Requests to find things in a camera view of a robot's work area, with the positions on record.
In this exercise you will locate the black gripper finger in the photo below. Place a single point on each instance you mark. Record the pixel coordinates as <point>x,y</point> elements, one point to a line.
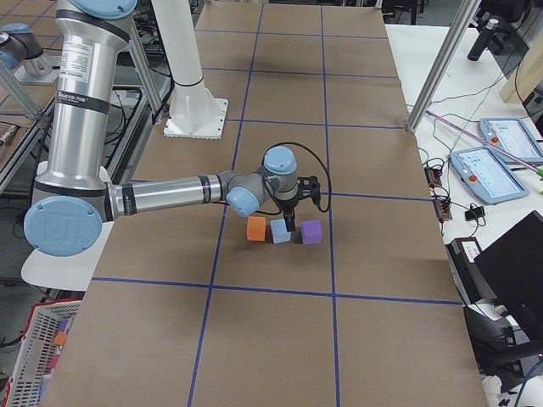
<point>289,222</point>

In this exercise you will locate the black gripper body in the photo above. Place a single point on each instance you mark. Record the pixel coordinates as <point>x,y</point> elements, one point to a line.
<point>287,208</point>

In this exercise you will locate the light blue foam block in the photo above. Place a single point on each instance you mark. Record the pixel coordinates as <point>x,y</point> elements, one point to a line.
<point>279,232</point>

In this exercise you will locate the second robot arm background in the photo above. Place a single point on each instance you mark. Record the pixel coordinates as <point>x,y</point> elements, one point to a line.
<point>22,54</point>

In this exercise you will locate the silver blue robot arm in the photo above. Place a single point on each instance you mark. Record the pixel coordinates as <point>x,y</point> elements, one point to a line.
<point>94,34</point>

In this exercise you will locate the purple foam block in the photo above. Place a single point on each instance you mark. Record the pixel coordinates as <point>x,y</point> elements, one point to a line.
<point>311,232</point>

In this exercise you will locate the orange foam block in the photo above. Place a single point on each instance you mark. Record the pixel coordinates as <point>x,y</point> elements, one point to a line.
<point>256,229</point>

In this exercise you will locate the orange circuit board upper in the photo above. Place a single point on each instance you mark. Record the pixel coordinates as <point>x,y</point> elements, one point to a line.
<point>433,176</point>

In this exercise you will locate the orange circuit board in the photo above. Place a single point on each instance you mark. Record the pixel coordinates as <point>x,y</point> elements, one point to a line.
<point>433,176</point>
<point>442,209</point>

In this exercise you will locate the orange circuit board lower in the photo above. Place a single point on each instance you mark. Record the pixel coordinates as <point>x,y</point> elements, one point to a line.
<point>442,209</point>

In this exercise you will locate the small black adapter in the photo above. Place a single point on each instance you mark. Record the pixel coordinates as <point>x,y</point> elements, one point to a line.
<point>474,213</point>

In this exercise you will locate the near teach pendant tablet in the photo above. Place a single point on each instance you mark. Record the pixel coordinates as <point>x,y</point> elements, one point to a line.
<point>487,176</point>

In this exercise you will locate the teach pendant tablet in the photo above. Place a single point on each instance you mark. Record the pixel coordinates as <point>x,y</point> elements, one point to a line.
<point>487,176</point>
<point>512,136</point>

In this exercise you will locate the black box device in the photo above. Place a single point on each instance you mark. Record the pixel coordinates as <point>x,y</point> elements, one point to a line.
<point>471,284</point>

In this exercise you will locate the black monitor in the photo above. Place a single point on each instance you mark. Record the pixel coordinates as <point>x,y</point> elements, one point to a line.
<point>512,266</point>

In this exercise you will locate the far teach pendant tablet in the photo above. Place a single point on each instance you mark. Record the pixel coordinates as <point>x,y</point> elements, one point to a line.
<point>512,136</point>

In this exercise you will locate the pink rod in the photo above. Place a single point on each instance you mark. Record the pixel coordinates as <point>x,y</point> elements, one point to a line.
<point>514,158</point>

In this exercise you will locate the black cylindrical stand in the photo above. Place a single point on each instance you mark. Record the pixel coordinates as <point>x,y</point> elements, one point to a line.
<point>486,39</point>

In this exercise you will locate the white plastic basket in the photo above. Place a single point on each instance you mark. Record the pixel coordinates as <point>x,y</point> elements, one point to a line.
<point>33,367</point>

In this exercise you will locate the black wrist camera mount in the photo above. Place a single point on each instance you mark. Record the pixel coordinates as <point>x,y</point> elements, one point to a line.
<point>310,187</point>

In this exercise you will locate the white pedestal column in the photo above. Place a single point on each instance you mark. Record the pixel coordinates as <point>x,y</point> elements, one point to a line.
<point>193,112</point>

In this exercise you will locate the aluminium frame post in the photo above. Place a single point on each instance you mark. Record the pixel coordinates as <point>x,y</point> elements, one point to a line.
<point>461,21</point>

